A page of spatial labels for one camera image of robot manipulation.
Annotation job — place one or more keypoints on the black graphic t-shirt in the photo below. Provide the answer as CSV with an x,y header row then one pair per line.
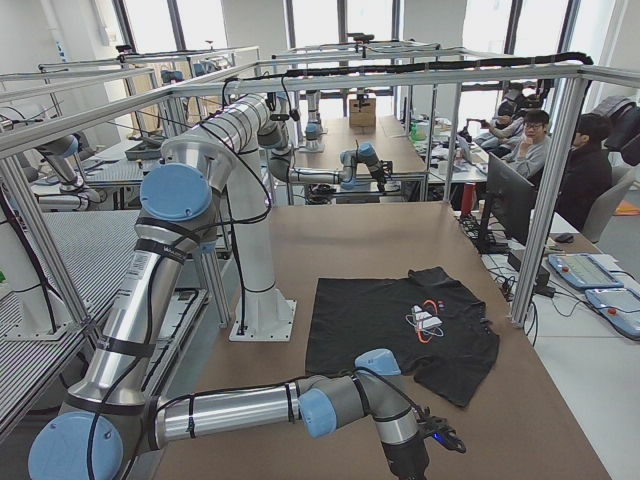
x,y
435,327

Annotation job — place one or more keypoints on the black computer monitor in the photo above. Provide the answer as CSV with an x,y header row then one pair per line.
x,y
510,197

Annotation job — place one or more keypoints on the near blue teach pendant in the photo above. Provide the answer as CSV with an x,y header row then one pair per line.
x,y
620,306

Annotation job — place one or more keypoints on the black computer mouse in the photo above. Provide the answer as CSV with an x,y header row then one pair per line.
x,y
564,238

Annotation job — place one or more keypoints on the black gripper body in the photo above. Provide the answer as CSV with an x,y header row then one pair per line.
x,y
407,457

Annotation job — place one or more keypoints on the person in grey hoodie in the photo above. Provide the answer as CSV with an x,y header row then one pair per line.
x,y
529,156

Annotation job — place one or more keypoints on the cardboard box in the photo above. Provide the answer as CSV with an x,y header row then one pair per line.
x,y
362,112

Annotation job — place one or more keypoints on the red thermos bottle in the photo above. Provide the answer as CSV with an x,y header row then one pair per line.
x,y
467,200

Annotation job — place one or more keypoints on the far blue teach pendant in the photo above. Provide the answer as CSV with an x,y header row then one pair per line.
x,y
582,271

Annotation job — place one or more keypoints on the person in black jacket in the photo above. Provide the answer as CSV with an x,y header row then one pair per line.
x,y
588,172

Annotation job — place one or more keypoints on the blue teach pendant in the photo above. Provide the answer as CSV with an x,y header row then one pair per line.
x,y
582,271
620,306

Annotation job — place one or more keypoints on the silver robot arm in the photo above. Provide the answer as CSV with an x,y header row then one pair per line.
x,y
107,420
238,144

